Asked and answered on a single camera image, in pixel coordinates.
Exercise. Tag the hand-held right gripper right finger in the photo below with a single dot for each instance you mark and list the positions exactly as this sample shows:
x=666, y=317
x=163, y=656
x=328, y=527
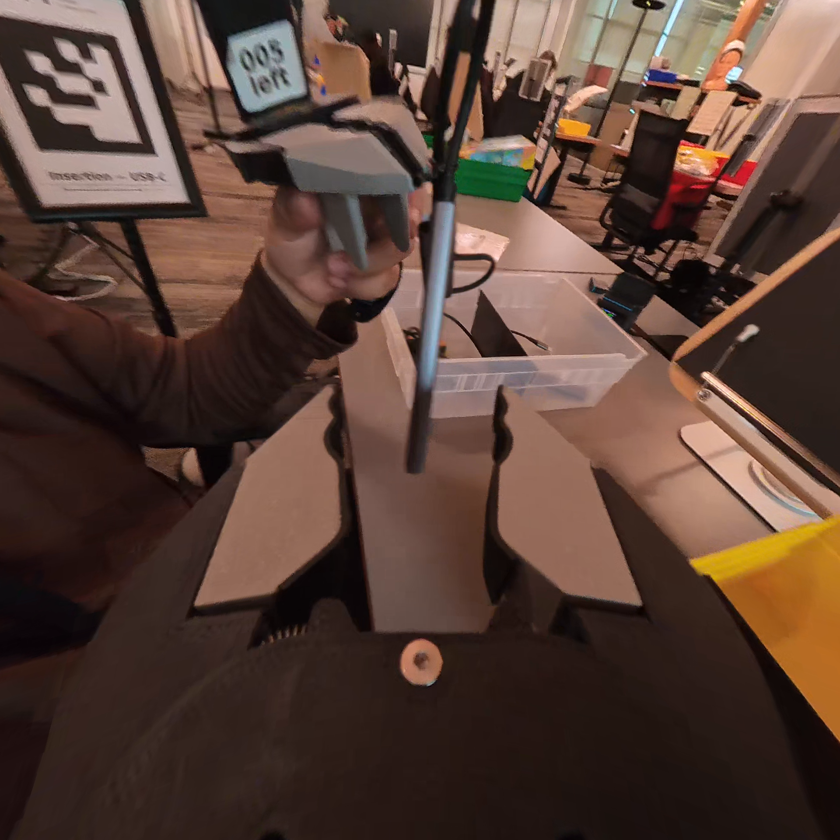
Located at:
x=558, y=518

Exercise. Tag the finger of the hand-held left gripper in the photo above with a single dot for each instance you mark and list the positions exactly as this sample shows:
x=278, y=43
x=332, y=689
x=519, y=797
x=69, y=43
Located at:
x=394, y=121
x=348, y=161

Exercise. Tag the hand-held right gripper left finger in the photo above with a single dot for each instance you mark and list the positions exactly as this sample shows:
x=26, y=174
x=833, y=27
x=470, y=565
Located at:
x=275, y=518

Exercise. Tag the person's left forearm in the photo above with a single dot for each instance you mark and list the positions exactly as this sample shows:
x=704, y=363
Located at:
x=164, y=374

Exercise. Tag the person's left hand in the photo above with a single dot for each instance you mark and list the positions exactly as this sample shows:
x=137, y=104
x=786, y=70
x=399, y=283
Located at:
x=302, y=256

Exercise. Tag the cardboard box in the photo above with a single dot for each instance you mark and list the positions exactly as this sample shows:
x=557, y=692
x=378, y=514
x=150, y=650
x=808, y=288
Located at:
x=341, y=72

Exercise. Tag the colourful printed box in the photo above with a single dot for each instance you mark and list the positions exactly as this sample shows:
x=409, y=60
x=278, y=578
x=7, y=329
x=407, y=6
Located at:
x=499, y=149

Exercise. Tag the green plastic bin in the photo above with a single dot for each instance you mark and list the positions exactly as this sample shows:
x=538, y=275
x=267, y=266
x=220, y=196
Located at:
x=492, y=180

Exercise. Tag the clear plastic bag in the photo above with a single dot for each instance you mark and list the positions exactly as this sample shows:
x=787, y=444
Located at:
x=482, y=239

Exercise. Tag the black wristwatch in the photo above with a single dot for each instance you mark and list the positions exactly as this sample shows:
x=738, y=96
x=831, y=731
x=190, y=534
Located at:
x=371, y=307

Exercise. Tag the marker sign on stand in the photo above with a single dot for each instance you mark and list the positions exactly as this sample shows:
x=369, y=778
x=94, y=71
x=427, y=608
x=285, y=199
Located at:
x=98, y=170

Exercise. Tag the clear plastic bin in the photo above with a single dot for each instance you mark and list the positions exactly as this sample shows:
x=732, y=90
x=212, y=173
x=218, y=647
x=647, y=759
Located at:
x=590, y=348

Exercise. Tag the silver stand base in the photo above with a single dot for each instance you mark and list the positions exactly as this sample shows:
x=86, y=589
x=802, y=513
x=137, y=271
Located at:
x=722, y=459

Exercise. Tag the small yellow tray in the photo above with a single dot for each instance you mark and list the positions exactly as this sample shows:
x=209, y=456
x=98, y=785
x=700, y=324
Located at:
x=574, y=128

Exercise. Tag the black floor lamp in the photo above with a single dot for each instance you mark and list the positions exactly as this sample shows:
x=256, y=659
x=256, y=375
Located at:
x=615, y=92

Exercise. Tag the black hub with blue light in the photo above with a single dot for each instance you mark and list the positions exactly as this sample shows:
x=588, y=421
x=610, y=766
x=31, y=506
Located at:
x=627, y=295

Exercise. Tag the large yellow plastic bin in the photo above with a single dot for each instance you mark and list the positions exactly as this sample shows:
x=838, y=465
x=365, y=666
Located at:
x=787, y=604

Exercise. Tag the black mesh office chair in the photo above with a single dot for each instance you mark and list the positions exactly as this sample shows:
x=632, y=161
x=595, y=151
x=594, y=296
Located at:
x=656, y=144

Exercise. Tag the black board with wooden rim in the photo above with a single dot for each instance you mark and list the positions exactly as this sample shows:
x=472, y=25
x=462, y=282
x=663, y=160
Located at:
x=787, y=367

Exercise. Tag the red plastic bin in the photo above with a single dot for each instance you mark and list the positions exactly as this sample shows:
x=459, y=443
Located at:
x=682, y=197

